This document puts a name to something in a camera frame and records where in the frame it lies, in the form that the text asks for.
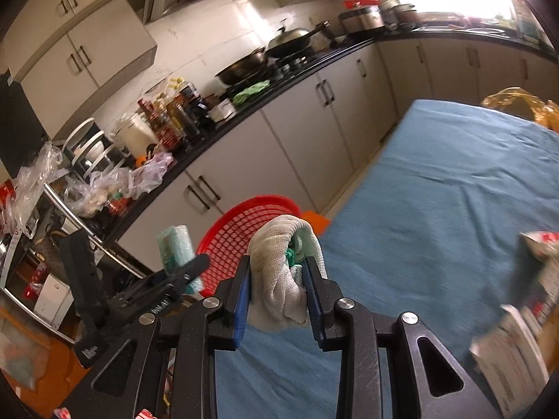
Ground red beige wipes packet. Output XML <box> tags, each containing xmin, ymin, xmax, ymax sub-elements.
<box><xmin>519</xmin><ymin>230</ymin><xmax>559</xmax><ymax>271</ymax></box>

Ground red white printed strip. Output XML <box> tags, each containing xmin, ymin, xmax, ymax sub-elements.
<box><xmin>52</xmin><ymin>407</ymin><xmax>154</xmax><ymax>419</ymax></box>

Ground yellow plastic bag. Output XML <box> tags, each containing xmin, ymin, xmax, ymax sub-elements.
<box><xmin>481</xmin><ymin>87</ymin><xmax>559</xmax><ymax>134</ymax></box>

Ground white carton box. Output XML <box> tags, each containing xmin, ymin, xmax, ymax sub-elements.
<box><xmin>469</xmin><ymin>304</ymin><xmax>552</xmax><ymax>418</ymax></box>

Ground brown pot with lid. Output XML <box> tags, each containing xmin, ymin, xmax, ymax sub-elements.
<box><xmin>382</xmin><ymin>3</ymin><xmax>419</xmax><ymax>31</ymax></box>

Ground black kitchen countertop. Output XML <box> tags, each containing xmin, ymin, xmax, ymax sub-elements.
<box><xmin>105</xmin><ymin>30</ymin><xmax>559</xmax><ymax>245</ymax></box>

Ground black frying pan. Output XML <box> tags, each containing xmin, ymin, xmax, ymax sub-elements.
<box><xmin>214</xmin><ymin>48</ymin><xmax>274</xmax><ymax>89</ymax></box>

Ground steel rice cooker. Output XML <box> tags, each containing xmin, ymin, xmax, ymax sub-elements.
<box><xmin>340</xmin><ymin>5</ymin><xmax>386</xmax><ymax>36</ymax></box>

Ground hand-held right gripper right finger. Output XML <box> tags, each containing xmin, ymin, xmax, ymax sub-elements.
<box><xmin>303</xmin><ymin>255</ymin><xmax>503</xmax><ymax>419</ymax></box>

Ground red plastic basket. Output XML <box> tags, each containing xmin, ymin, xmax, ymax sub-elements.
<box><xmin>196</xmin><ymin>194</ymin><xmax>303</xmax><ymax>298</ymax></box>

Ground white dish rack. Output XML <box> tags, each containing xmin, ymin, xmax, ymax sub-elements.
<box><xmin>61</xmin><ymin>118</ymin><xmax>132</xmax><ymax>184</ymax></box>

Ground row of condiment bottles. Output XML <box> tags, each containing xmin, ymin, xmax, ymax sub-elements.
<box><xmin>137</xmin><ymin>78</ymin><xmax>211</xmax><ymax>150</ymax></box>

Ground grey base cabinets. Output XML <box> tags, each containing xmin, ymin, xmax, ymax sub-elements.
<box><xmin>116</xmin><ymin>37</ymin><xmax>559</xmax><ymax>267</ymax></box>

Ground beige wall cabinets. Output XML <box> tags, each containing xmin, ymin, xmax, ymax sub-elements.
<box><xmin>0</xmin><ymin>0</ymin><xmax>158</xmax><ymax>141</ymax></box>

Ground white cloth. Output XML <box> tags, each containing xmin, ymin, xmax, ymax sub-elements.
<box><xmin>248</xmin><ymin>215</ymin><xmax>327</xmax><ymax>331</ymax></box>

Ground steel wok with lid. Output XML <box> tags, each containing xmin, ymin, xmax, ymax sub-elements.
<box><xmin>264</xmin><ymin>20</ymin><xmax>333</xmax><ymax>59</ymax></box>

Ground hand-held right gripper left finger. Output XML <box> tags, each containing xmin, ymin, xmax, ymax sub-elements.
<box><xmin>89</xmin><ymin>255</ymin><xmax>253</xmax><ymax>419</ymax></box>

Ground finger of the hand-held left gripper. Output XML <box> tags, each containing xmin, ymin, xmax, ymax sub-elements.
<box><xmin>59</xmin><ymin>228</ymin><xmax>110</xmax><ymax>368</ymax></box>
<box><xmin>109</xmin><ymin>254</ymin><xmax>211</xmax><ymax>310</ymax></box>

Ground green wet wipes packet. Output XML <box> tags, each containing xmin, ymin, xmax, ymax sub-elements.
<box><xmin>156</xmin><ymin>224</ymin><xmax>207</xmax><ymax>296</ymax></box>

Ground pile of clear plastic bags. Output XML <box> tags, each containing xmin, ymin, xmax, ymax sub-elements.
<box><xmin>65</xmin><ymin>150</ymin><xmax>176</xmax><ymax>220</ymax></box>

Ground black appliance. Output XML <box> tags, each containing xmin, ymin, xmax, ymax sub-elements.
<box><xmin>0</xmin><ymin>67</ymin><xmax>50</xmax><ymax>176</ymax></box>

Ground metal shelf rack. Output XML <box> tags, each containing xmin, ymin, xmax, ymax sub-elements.
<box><xmin>0</xmin><ymin>175</ymin><xmax>147</xmax><ymax>346</ymax></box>

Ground gas stove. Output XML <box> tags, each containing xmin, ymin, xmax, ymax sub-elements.
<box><xmin>271</xmin><ymin>52</ymin><xmax>317</xmax><ymax>76</ymax></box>

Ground green rag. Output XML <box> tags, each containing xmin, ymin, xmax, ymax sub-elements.
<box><xmin>231</xmin><ymin>79</ymin><xmax>272</xmax><ymax>106</ymax></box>

